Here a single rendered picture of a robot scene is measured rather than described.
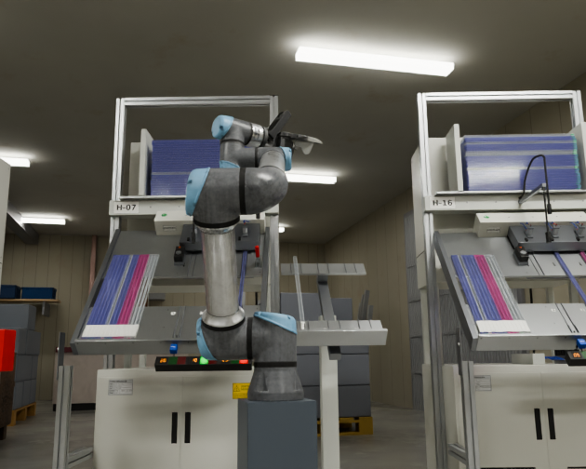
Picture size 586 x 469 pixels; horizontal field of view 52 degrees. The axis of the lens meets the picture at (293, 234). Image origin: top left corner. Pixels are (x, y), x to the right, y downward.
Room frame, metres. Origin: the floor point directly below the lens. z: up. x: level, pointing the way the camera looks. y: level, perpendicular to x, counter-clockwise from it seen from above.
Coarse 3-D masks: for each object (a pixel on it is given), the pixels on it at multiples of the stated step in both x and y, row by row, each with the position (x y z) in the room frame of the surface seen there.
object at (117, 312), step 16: (128, 256) 2.55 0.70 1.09; (144, 256) 2.55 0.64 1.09; (112, 272) 2.48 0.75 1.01; (128, 272) 2.48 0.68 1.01; (144, 272) 2.48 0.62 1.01; (112, 288) 2.41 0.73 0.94; (128, 288) 2.41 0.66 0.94; (144, 288) 2.41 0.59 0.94; (96, 304) 2.35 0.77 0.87; (112, 304) 2.35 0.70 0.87; (128, 304) 2.35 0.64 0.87; (144, 304) 2.35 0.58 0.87; (96, 320) 2.29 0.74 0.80; (112, 320) 2.29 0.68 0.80; (128, 320) 2.29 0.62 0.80; (96, 336) 2.23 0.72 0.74; (112, 336) 2.23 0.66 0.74; (128, 336) 2.23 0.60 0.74
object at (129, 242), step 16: (128, 240) 2.65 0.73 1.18; (144, 240) 2.65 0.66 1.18; (160, 240) 2.65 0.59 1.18; (176, 240) 2.64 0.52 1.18; (112, 256) 2.57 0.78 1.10; (160, 256) 2.57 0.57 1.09; (192, 256) 2.56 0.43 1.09; (240, 256) 2.56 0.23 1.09; (160, 272) 2.50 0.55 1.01; (176, 272) 2.49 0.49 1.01; (192, 272) 2.49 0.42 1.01; (240, 272) 2.48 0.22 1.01; (256, 272) 2.49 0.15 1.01
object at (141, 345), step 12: (84, 348) 2.23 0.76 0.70; (96, 348) 2.23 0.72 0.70; (108, 348) 2.23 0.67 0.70; (120, 348) 2.23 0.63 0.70; (132, 348) 2.23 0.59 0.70; (144, 348) 2.23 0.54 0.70; (156, 348) 2.23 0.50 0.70; (168, 348) 2.23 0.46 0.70; (180, 348) 2.23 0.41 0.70; (192, 348) 2.23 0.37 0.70
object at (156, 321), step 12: (144, 312) 2.33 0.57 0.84; (156, 312) 2.33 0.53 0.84; (168, 312) 2.33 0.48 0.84; (180, 312) 2.33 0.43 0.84; (192, 312) 2.33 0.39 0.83; (252, 312) 2.32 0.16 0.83; (84, 324) 2.29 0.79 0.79; (144, 324) 2.29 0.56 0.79; (156, 324) 2.29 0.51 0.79; (168, 324) 2.29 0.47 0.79; (180, 324) 2.29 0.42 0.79; (192, 324) 2.28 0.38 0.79; (144, 336) 2.25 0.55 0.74; (156, 336) 2.24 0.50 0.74; (168, 336) 2.24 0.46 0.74; (180, 336) 2.24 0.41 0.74; (192, 336) 2.24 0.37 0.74
